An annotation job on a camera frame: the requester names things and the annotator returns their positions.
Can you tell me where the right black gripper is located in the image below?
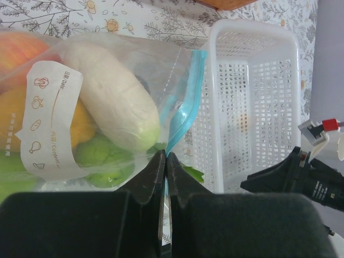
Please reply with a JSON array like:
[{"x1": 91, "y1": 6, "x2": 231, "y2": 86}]
[{"x1": 240, "y1": 147, "x2": 343, "y2": 212}]

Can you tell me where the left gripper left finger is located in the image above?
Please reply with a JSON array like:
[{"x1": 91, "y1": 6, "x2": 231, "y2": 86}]
[{"x1": 1, "y1": 150, "x2": 166, "y2": 257}]

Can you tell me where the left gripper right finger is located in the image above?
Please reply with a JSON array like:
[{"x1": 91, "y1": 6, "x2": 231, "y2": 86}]
[{"x1": 166, "y1": 153, "x2": 336, "y2": 257}]

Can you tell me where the green lime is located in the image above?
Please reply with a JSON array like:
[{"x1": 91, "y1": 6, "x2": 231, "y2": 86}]
[{"x1": 74, "y1": 133, "x2": 135, "y2": 188}]

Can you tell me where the white radish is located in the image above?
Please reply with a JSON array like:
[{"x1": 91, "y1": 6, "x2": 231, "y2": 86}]
[{"x1": 62, "y1": 41, "x2": 205, "y2": 183}]

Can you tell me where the clear zip top bag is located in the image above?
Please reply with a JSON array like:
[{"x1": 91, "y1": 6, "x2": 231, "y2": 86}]
[{"x1": 1, "y1": 31, "x2": 207, "y2": 199}]

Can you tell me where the yellow mango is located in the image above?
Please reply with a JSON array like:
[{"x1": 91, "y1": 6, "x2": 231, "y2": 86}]
[{"x1": 1, "y1": 88, "x2": 96, "y2": 152}]

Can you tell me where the peach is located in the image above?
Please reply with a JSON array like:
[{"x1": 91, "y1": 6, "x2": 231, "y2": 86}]
[{"x1": 1, "y1": 32, "x2": 61, "y2": 93}]

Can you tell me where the green apple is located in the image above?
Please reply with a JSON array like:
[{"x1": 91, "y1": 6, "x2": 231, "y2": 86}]
[{"x1": 1, "y1": 150, "x2": 41, "y2": 202}]

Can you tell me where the white cup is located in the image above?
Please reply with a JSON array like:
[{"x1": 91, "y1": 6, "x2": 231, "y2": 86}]
[{"x1": 335, "y1": 133, "x2": 344, "y2": 161}]

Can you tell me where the white plastic basket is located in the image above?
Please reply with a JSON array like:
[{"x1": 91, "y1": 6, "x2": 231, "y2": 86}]
[{"x1": 191, "y1": 19, "x2": 301, "y2": 193}]

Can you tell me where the orange plastic tub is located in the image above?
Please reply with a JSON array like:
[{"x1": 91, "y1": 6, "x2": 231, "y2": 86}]
[{"x1": 199, "y1": 0, "x2": 257, "y2": 11}]

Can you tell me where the floral table mat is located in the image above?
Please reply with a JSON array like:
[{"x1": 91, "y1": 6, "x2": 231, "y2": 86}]
[{"x1": 1, "y1": 1, "x2": 318, "y2": 120}]

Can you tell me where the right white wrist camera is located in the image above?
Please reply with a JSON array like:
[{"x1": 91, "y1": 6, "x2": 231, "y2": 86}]
[{"x1": 298, "y1": 120, "x2": 329, "y2": 160}]

